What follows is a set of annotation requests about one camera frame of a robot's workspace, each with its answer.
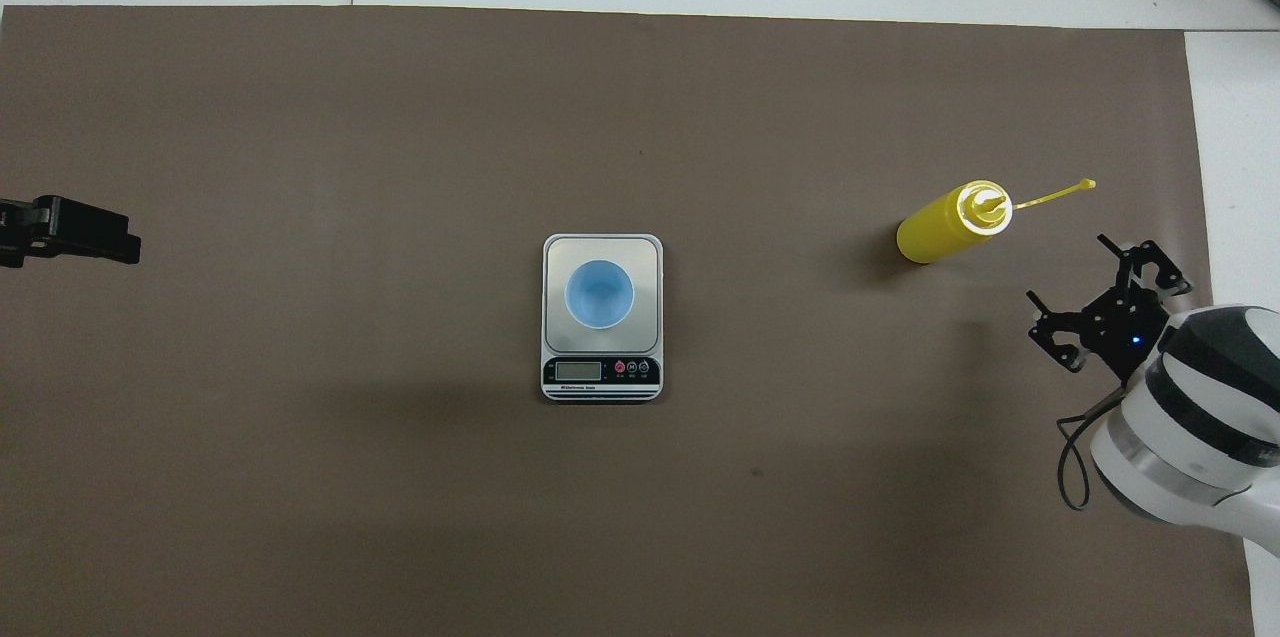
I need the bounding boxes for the yellow squeeze bottle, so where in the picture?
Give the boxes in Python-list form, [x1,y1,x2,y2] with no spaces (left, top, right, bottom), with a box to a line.
[896,178,1097,265]

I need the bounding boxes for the light blue plastic cup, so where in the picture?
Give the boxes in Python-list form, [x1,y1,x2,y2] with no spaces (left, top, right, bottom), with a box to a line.
[564,259,636,330]

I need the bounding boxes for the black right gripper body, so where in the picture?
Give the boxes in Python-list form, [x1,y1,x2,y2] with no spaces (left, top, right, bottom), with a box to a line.
[1085,285,1172,381]

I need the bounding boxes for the silver digital kitchen scale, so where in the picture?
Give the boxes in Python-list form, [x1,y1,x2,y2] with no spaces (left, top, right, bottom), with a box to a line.
[541,233,664,404]

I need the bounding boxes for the brown table mat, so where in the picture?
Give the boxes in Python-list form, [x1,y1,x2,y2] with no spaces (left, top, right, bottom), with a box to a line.
[0,5,1256,637]

